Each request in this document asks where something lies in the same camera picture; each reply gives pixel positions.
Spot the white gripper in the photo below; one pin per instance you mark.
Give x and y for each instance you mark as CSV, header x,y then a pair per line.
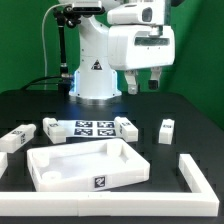
x,y
133,47

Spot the white desk top tray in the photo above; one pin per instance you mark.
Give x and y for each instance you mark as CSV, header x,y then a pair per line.
x,y
88,166

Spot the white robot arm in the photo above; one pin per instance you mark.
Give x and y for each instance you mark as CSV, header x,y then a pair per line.
x,y
95,80

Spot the fiducial marker sheet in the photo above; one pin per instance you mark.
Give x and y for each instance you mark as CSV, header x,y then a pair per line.
x,y
87,128

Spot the white L-shaped fence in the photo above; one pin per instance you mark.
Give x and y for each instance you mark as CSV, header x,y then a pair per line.
x,y
201,201

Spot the black camera stand pole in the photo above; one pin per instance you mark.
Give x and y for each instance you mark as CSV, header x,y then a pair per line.
x,y
64,19

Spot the camera on stand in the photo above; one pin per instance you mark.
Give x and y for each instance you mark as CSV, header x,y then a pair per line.
x,y
85,7

